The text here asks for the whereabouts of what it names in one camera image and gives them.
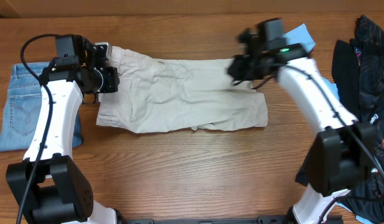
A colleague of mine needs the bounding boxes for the beige cotton shorts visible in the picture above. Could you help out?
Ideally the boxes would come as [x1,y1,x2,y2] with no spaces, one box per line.
[96,46,268,133]

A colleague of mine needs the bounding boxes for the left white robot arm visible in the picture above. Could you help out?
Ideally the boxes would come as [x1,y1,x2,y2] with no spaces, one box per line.
[6,34,124,224]

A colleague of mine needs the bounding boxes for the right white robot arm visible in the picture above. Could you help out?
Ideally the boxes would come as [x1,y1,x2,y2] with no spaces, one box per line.
[228,18,378,223]

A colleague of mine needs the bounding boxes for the light blue shirt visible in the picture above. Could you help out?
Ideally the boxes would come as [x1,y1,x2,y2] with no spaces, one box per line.
[284,24,340,100]

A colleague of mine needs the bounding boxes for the folded blue denim jeans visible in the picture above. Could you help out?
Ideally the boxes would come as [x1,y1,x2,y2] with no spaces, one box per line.
[0,62,83,153]

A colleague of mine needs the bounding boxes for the black patterned garment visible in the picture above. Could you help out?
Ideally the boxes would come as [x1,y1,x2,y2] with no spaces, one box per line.
[332,15,384,223]

